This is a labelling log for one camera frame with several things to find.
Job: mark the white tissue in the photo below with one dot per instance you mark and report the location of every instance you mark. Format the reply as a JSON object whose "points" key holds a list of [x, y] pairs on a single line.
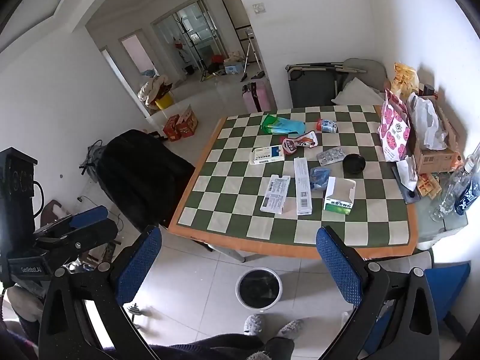
{"points": [[407, 172]]}

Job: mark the silver ladder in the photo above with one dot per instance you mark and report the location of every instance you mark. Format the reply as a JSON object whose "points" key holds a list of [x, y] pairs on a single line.
{"points": [[249, 56]]}

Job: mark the person's left forearm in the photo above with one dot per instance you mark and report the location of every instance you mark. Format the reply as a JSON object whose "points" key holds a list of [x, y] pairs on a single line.
{"points": [[22, 303]]}

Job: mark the cardboard box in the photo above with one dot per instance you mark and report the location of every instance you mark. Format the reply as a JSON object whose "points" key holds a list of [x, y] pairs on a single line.
{"points": [[435, 159]]}

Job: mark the yellow snack bag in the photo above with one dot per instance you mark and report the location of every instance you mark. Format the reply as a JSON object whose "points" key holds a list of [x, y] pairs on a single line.
{"points": [[405, 78]]}

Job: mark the flat white printed box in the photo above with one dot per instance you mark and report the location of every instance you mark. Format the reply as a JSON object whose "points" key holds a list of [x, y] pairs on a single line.
{"points": [[275, 195]]}

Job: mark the small orange blue carton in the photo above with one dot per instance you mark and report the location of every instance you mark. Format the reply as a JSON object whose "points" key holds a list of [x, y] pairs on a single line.
{"points": [[327, 125]]}

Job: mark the white bin with black liner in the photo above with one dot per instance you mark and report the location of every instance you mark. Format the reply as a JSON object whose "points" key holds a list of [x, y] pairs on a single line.
{"points": [[258, 288]]}

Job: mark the pink floral paper bag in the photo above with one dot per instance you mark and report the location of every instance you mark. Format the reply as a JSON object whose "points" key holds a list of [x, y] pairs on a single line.
{"points": [[393, 131]]}

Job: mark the beige cloth bundle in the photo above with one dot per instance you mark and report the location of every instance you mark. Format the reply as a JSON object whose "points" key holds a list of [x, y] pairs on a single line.
{"points": [[150, 88]]}

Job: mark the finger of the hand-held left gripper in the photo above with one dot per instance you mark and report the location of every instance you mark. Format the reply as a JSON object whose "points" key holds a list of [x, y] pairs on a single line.
{"points": [[88, 215], [90, 238]]}

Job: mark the person's legs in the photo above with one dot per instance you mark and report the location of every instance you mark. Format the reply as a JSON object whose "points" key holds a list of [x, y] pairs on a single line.
{"points": [[225, 348]]}

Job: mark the large black bag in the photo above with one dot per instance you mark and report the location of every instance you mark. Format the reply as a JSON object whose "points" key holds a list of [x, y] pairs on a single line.
{"points": [[142, 172]]}

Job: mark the grey bag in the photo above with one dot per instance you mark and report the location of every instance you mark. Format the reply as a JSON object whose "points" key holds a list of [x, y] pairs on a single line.
{"points": [[93, 161]]}

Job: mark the grey fuzzy slipper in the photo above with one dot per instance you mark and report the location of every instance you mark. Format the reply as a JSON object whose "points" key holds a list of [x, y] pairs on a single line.
{"points": [[291, 328], [254, 324]]}

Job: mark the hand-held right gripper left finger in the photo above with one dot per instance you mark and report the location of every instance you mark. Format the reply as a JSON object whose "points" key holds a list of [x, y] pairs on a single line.
{"points": [[140, 262]]}

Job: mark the brown jar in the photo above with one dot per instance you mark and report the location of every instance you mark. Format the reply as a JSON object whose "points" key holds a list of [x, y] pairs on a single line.
{"points": [[427, 89]]}

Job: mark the white plastic bag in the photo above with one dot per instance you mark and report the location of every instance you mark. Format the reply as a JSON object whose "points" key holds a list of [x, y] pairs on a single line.
{"points": [[425, 120]]}

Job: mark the small dumbbell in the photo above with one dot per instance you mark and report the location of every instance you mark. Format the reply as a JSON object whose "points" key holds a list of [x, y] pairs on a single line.
{"points": [[135, 310]]}

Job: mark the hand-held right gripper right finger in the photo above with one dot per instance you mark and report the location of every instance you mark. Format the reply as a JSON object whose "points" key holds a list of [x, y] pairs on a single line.
{"points": [[337, 266]]}

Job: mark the blue bottle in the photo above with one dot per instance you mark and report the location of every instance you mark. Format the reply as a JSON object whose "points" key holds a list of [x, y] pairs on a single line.
{"points": [[468, 198]]}

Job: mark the wall switch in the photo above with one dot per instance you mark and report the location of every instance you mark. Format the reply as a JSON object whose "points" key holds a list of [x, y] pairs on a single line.
{"points": [[258, 8]]}

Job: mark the dark folding bed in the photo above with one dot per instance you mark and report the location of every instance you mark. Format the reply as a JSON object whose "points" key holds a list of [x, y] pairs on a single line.
{"points": [[311, 86]]}

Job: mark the yellow bin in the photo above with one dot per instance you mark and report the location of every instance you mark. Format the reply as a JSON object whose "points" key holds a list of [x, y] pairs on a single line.
{"points": [[164, 102]]}

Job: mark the light blue box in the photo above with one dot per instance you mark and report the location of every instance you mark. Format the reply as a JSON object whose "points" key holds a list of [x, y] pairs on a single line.
{"points": [[232, 69]]}

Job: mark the grey chair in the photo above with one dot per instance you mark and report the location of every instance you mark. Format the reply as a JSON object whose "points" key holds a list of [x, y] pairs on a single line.
{"points": [[369, 68]]}

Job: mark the clear glass bottle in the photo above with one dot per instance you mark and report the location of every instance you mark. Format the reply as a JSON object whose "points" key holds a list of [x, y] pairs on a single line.
{"points": [[448, 191]]}

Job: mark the pink suitcase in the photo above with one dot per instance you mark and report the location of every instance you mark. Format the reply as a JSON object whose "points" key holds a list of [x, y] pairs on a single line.
{"points": [[257, 97]]}

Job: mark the glass sliding door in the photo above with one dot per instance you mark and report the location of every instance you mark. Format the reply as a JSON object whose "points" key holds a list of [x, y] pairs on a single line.
{"points": [[168, 45]]}

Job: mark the green white checkered tablecloth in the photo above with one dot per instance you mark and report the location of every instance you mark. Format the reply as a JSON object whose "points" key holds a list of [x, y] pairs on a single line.
{"points": [[225, 180]]}

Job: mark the white table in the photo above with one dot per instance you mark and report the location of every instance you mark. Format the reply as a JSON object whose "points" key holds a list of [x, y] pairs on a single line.
{"points": [[427, 240]]}

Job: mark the white blue medicine box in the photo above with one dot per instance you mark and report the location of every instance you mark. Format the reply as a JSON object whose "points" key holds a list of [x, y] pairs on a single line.
{"points": [[266, 154]]}

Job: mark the red white snack wrapper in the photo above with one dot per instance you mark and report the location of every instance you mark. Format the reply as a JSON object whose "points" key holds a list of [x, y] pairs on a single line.
{"points": [[296, 143]]}

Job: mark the silver blister pack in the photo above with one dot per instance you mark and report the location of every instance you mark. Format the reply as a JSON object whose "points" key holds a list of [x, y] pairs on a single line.
{"points": [[330, 156]]}

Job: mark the black bowl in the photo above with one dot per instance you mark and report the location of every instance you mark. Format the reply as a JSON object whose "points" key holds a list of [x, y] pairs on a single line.
{"points": [[354, 164]]}

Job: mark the red gift box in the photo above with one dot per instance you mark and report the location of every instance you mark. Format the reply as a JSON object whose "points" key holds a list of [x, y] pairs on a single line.
{"points": [[187, 123], [171, 127]]}

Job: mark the white pillow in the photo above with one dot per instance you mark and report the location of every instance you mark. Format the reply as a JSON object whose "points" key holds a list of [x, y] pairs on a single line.
{"points": [[356, 92]]}

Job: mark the crumpled blue wrapper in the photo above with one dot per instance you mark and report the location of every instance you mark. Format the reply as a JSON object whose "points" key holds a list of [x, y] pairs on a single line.
{"points": [[319, 178]]}

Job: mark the open green white box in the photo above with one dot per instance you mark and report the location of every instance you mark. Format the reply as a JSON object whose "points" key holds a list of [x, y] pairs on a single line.
{"points": [[337, 202]]}

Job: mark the black coat rack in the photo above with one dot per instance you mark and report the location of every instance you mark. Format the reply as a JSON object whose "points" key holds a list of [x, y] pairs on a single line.
{"points": [[189, 41]]}

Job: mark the long white box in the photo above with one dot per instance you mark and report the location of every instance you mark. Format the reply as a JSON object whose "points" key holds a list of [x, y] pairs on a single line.
{"points": [[303, 187]]}

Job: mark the red yellow packet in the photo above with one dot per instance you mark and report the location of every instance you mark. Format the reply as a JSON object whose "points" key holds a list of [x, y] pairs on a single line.
{"points": [[427, 185]]}

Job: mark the green blue plastic bag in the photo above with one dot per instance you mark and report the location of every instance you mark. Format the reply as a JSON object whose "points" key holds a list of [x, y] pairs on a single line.
{"points": [[281, 125]]}

